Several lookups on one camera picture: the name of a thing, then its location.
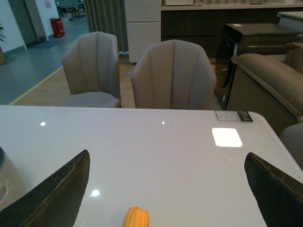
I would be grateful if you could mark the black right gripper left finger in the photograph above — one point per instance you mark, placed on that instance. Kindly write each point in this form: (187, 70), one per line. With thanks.
(55, 202)

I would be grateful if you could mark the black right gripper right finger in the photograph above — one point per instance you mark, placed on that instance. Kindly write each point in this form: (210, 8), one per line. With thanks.
(279, 196)

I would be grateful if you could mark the yellow corn cob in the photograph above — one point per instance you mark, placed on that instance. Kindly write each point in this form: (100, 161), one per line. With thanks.
(136, 217)

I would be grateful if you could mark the cream electric cooking pot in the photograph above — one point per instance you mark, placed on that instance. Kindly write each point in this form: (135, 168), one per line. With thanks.
(12, 184)

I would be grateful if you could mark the grey chair at right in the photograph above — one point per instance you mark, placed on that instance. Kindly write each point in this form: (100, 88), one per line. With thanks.
(292, 138)

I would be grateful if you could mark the table corner label sticker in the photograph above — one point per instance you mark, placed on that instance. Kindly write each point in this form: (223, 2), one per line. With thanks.
(239, 116)

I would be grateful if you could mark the beige sofa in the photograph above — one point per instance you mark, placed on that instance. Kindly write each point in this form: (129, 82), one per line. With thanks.
(270, 85)

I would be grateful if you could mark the beige chair left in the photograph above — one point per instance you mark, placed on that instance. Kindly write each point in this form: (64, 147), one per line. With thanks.
(91, 67)

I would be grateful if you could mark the beige chair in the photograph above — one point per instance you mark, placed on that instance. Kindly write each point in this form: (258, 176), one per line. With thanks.
(91, 67)
(173, 74)

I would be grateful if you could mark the beige chair centre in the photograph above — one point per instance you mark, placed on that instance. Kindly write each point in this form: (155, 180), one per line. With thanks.
(173, 74)

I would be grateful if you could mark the dark kitchen counter cabinet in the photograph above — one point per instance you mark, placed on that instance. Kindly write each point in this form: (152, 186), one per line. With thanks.
(203, 25)

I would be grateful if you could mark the grey curtain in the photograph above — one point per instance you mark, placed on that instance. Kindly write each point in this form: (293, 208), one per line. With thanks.
(108, 16)

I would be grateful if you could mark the white refrigerator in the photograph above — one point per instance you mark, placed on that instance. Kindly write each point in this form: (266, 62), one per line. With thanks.
(143, 24)

